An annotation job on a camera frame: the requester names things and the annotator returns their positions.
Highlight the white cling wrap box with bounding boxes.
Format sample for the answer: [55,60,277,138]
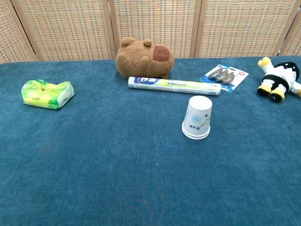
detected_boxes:
[127,76,222,97]

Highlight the blue blister pack of clips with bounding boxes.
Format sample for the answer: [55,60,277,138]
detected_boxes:
[199,63,249,93]

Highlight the brown capybara plush toy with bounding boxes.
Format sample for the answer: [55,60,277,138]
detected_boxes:
[115,37,175,79]

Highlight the black white plush doll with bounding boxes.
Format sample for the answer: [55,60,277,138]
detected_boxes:
[257,56,301,102]

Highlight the green tissue pack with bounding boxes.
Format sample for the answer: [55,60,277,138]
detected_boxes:
[21,79,76,110]

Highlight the blue velvet tablecloth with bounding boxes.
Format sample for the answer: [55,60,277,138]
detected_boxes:
[0,55,301,226]

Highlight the woven rattan screen panel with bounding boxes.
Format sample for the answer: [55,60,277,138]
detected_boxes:
[108,0,203,59]
[10,0,117,62]
[195,0,301,58]
[0,0,36,64]
[278,13,301,57]

